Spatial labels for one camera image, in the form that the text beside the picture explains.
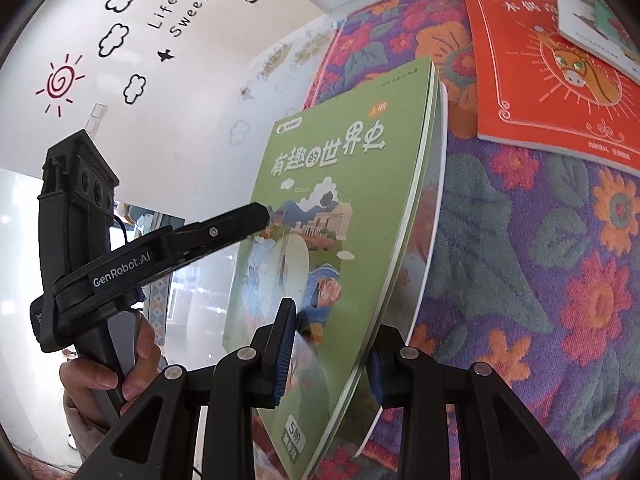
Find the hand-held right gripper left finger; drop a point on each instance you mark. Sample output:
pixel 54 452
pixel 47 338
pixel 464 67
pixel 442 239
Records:
pixel 285 350

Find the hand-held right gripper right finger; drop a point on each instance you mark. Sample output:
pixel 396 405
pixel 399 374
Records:
pixel 377 380

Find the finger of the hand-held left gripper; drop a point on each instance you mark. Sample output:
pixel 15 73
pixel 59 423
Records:
pixel 215 232

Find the light green landscape cover book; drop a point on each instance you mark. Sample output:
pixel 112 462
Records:
pixel 325 185

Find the red donkey cover book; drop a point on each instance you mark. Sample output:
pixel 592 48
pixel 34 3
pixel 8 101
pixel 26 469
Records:
pixel 525 85

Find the person's left hand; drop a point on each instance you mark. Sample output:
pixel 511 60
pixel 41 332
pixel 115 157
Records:
pixel 145 360

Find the floral blanket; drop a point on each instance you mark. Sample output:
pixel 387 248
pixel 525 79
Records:
pixel 525 285

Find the white picture book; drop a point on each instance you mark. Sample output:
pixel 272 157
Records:
pixel 590 15

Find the white wall switch panel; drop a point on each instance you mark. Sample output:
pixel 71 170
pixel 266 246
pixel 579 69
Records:
pixel 95 119

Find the red sun wall sticker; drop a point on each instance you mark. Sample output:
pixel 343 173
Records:
pixel 62 82

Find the black lettering wall sticker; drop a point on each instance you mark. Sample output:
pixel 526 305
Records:
pixel 180 12

